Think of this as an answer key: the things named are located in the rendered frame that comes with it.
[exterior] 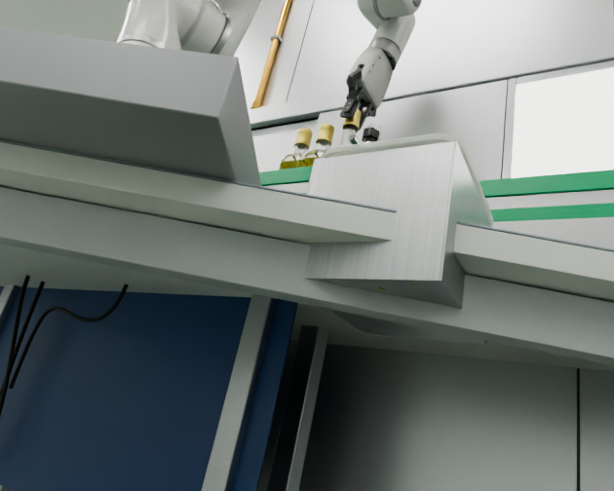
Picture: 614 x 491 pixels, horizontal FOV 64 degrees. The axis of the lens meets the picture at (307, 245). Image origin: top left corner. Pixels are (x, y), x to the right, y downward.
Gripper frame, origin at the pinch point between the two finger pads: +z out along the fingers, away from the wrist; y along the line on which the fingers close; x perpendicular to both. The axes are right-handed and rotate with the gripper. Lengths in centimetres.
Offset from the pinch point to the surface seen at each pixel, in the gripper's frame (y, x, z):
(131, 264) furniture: 42, 15, 51
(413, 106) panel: -11.8, 5.8, -12.2
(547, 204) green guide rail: 4.5, 44.7, 16.0
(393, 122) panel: -11.8, 2.3, -7.4
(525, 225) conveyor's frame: 6.6, 43.4, 21.1
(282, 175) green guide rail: 13.7, 2.3, 23.9
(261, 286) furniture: 36, 28, 48
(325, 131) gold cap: 1.8, -3.7, 5.8
